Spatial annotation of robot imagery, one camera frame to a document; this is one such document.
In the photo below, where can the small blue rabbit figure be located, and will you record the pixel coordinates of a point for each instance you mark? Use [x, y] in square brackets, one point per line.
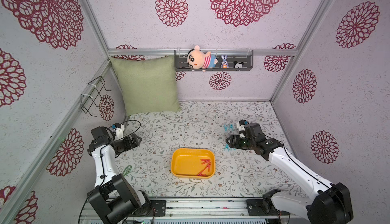
[224, 64]

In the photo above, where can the dark grey wall shelf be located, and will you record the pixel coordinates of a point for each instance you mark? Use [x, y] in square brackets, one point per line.
[246, 56]

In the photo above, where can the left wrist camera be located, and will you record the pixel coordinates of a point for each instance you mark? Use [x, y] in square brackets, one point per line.
[118, 131]

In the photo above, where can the black white mouse figure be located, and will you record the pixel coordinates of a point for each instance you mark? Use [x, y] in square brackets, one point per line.
[238, 65]

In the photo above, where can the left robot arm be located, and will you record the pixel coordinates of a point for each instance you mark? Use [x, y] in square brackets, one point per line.
[113, 198]

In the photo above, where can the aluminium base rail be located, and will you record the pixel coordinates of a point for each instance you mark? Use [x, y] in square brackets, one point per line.
[226, 210]

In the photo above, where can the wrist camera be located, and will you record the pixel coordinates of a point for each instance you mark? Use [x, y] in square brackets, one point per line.
[118, 131]
[241, 128]

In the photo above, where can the green cushion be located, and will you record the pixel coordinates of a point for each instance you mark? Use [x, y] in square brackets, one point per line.
[147, 85]

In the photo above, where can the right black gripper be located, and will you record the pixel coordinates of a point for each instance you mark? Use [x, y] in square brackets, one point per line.
[236, 140]

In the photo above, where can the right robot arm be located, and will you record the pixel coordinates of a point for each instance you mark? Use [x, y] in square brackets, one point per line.
[325, 202]

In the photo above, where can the yellow plastic storage box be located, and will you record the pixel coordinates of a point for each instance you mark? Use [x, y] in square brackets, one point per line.
[186, 162]

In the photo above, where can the pile of coloured clothespins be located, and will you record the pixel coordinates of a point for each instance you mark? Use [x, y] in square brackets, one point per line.
[206, 169]

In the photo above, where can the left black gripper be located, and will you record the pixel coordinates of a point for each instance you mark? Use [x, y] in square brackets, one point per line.
[129, 145]

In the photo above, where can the cartoon boy plush doll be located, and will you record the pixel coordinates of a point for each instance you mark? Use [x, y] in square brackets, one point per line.
[197, 59]

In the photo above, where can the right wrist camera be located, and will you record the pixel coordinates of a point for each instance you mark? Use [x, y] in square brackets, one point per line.
[241, 128]

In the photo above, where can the black wire wall rack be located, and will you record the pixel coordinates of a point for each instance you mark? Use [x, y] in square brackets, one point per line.
[88, 100]

